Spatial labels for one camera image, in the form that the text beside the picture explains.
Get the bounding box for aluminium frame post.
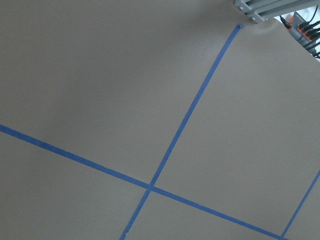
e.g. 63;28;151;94
233;0;320;23

